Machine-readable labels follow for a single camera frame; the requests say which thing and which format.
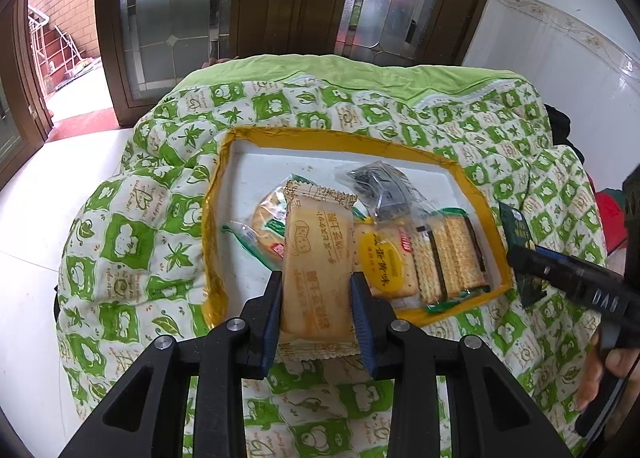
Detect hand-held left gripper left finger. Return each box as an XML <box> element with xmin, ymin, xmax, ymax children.
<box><xmin>57</xmin><ymin>269</ymin><xmax>285</xmax><ymax>458</ymax></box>

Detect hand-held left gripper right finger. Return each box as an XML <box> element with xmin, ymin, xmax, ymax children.
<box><xmin>349</xmin><ymin>270</ymin><xmax>573</xmax><ymax>458</ymax></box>

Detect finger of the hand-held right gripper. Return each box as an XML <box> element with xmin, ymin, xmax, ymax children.
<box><xmin>507</xmin><ymin>245</ymin><xmax>581</xmax><ymax>295</ymax></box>
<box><xmin>534</xmin><ymin>246</ymin><xmax>601</xmax><ymax>273</ymax></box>

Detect dark green cracker packet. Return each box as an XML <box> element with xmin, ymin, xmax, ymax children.
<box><xmin>498</xmin><ymin>201</ymin><xmax>551</xmax><ymax>309</ymax></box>

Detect yellow label square cracker packet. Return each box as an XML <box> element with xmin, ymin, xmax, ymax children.
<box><xmin>352</xmin><ymin>218</ymin><xmax>418</xmax><ymax>301</ymax></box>

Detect beige cheese cracker packet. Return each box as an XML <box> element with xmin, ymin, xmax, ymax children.
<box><xmin>277</xmin><ymin>179</ymin><xmax>360</xmax><ymax>361</ymax></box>

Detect long cracker packet green ends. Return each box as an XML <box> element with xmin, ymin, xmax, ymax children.
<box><xmin>412</xmin><ymin>217</ymin><xmax>471</xmax><ymax>313</ymax></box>
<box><xmin>440</xmin><ymin>208</ymin><xmax>496</xmax><ymax>296</ymax></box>

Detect round cracker packet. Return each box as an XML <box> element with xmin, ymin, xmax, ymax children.
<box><xmin>222</xmin><ymin>185</ymin><xmax>291</xmax><ymax>271</ymax></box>

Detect clear packet of dark snack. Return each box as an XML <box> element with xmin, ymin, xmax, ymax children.
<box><xmin>334</xmin><ymin>161</ymin><xmax>441</xmax><ymax>226</ymax></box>

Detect yellow-edged white tray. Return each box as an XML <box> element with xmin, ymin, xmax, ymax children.
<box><xmin>200</xmin><ymin>127</ymin><xmax>513</xmax><ymax>331</ymax></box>

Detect person's right hand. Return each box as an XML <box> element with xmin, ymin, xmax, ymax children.
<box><xmin>575</xmin><ymin>328</ymin><xmax>640</xmax><ymax>411</ymax></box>

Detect red cloth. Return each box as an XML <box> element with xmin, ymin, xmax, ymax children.
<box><xmin>597</xmin><ymin>188</ymin><xmax>631</xmax><ymax>259</ymax></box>

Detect dark cloth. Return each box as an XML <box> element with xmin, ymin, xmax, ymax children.
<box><xmin>544</xmin><ymin>105</ymin><xmax>586</xmax><ymax>163</ymax></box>

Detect green printed blanket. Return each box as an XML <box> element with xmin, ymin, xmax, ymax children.
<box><xmin>52</xmin><ymin>55</ymin><xmax>608</xmax><ymax>458</ymax></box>

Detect white metal rack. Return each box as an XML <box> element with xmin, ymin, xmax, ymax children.
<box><xmin>27</xmin><ymin>8</ymin><xmax>96</xmax><ymax>88</ymax></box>

